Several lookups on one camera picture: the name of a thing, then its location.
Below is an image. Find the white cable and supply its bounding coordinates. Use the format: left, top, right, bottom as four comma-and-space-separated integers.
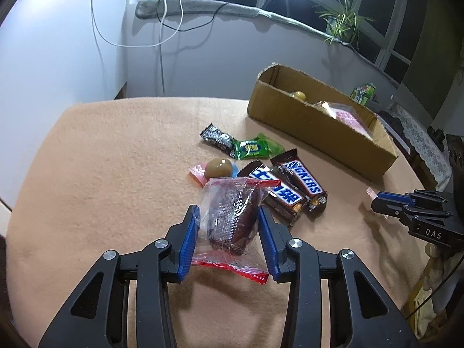
90, 0, 168, 97

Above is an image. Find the large pink snack packet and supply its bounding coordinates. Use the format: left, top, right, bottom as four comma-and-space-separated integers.
333, 105, 374, 140

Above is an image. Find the golden round candy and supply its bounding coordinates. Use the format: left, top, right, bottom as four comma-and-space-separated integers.
189, 157, 240, 188

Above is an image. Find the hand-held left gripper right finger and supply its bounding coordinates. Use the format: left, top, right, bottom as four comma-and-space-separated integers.
258, 206, 421, 348

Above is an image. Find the grey window sill mat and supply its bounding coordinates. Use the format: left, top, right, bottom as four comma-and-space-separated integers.
135, 0, 403, 88

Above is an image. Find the person's right hand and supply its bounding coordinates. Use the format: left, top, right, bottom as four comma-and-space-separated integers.
425, 244, 454, 280

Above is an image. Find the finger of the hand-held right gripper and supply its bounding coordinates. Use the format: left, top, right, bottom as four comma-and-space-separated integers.
371, 197, 452, 227
377, 189, 448, 209

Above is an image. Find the potted spider plant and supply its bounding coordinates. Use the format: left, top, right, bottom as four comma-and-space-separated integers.
315, 0, 376, 46

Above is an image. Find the clear packet of dark snack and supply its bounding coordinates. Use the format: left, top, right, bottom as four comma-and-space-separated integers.
191, 177, 281, 284

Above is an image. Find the small pink candy packet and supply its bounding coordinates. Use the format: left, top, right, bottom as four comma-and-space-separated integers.
366, 186, 388, 220

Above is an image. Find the white window frame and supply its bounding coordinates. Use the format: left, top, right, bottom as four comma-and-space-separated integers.
152, 0, 428, 84

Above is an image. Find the cardboard box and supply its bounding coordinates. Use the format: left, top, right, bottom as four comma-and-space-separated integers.
247, 64, 398, 182

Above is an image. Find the dark figurine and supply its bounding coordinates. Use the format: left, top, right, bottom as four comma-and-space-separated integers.
428, 127, 446, 149

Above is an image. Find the green carton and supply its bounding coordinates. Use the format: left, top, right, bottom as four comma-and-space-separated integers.
350, 83, 376, 106

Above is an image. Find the brown chocolate bar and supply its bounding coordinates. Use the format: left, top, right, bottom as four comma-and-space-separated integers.
237, 159, 305, 227
270, 148, 329, 215

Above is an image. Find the olive curtain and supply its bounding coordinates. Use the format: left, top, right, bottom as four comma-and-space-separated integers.
402, 0, 464, 124

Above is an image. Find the black cable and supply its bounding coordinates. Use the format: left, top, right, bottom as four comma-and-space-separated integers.
156, 0, 233, 33

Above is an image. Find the green snack packet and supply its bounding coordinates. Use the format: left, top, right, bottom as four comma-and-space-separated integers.
232, 133, 285, 161

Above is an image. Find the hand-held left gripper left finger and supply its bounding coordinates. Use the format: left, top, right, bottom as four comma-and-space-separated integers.
38, 205, 201, 348

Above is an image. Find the white lace tablecloth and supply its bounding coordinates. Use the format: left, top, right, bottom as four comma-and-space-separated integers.
393, 105, 452, 189

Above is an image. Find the black snack packet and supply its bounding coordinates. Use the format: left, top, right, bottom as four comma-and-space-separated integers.
199, 124, 235, 153

